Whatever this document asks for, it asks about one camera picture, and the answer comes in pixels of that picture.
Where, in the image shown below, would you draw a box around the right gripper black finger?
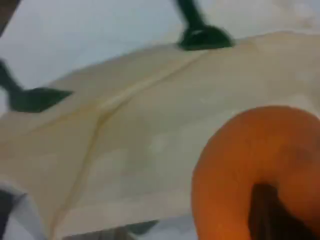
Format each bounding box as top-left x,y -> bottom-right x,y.
248,183 -> 305,240

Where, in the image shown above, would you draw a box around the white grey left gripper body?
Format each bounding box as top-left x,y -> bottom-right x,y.
0,174 -> 45,240

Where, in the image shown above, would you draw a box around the orange squishy toy fruit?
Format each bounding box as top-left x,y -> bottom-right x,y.
191,105 -> 320,240

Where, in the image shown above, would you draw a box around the cream canvas bag green handles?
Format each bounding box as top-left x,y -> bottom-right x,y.
0,0 -> 320,240

